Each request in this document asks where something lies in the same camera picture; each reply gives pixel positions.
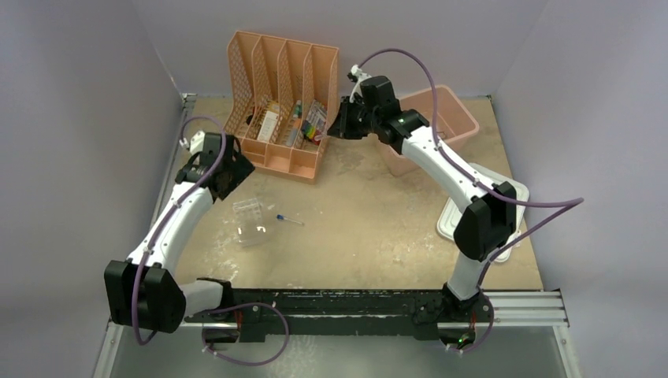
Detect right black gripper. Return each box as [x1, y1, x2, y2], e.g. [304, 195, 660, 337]
[328, 98, 380, 142]

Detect clear test tube rack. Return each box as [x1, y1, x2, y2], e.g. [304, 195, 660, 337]
[232, 198, 269, 247]

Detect blue capped test tube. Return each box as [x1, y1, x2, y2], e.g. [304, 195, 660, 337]
[276, 214, 305, 226]

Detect white plastic bin lid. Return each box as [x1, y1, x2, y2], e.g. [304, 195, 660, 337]
[436, 163, 530, 245]

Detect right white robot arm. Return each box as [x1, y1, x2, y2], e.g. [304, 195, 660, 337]
[327, 73, 517, 321]

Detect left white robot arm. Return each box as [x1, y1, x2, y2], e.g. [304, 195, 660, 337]
[104, 132, 254, 333]

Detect white orange box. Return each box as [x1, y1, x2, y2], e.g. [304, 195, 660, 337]
[256, 101, 280, 143]

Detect green capped tube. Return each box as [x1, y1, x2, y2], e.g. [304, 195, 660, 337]
[284, 100, 302, 147]

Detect orange plastic file organizer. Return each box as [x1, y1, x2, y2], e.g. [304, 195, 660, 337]
[225, 31, 340, 184]

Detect pink plastic bin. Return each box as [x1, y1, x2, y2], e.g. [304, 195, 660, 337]
[375, 84, 480, 177]

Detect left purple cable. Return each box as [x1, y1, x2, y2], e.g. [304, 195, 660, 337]
[130, 115, 291, 367]

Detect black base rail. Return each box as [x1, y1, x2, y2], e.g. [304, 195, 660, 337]
[183, 288, 494, 346]

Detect aluminium frame rail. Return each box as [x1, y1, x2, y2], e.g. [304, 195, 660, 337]
[487, 291, 570, 327]

